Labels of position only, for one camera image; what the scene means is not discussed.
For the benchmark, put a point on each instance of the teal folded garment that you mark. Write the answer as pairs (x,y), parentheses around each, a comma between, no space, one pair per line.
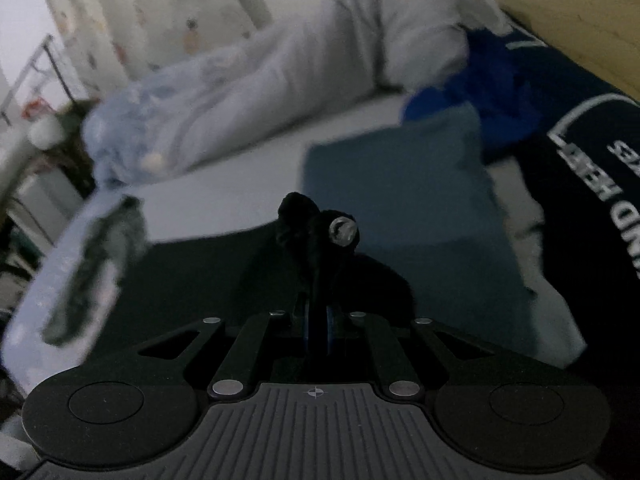
(415,190)

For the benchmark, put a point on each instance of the light blue printed duvet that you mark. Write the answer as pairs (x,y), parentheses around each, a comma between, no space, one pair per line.
(300,70)

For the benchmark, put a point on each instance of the metal clothes rack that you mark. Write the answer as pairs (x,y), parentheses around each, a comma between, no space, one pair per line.
(35,70)

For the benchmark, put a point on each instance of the white plush toy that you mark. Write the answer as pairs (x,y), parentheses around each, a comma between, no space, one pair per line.
(46,132)

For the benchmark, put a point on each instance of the pineapple print curtain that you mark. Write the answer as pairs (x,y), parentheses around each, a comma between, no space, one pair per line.
(150,15)

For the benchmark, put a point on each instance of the royal blue cloth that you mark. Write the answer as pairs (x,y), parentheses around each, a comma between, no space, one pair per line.
(495,95)

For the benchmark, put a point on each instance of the navy cloth with white print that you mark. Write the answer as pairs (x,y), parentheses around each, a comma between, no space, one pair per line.
(600,160)

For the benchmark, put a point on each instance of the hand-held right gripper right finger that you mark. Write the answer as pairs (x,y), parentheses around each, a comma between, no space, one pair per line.
(330,340)

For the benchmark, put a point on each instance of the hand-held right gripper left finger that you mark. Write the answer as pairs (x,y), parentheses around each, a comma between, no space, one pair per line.
(302,340)

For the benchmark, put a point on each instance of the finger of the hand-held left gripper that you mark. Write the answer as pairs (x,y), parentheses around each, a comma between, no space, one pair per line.
(122,230)

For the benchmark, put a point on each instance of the wooden headboard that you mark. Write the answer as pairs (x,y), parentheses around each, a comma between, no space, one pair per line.
(575,15)

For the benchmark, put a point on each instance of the black garment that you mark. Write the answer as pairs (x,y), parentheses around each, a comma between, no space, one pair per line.
(295,255)

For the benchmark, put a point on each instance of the light striped folded garment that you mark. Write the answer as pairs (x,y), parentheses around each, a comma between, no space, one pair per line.
(555,325)

